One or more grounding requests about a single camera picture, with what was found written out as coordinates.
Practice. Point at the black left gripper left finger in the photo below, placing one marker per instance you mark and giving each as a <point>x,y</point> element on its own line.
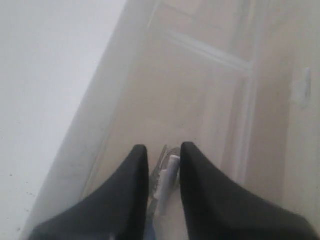
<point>117,210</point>

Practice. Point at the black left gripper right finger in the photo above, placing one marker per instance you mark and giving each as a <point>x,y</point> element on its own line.
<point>217,208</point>

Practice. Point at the clear drawer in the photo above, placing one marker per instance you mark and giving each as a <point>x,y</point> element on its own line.
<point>241,80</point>

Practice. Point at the white plastic drawer cabinet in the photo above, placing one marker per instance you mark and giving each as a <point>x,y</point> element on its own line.
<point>98,43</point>

